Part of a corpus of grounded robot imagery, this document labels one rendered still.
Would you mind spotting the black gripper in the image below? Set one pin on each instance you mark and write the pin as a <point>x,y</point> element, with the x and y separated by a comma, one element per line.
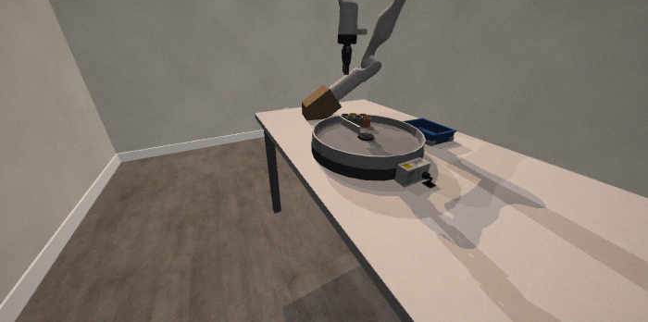
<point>346,40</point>

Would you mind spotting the grey round turning table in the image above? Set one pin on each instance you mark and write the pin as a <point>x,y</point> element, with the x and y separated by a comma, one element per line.
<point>388,150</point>

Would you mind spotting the blue square tray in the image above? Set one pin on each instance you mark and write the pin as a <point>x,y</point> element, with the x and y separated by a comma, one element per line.
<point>434,133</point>

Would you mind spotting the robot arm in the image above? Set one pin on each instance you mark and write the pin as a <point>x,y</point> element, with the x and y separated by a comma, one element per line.
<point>382,31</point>

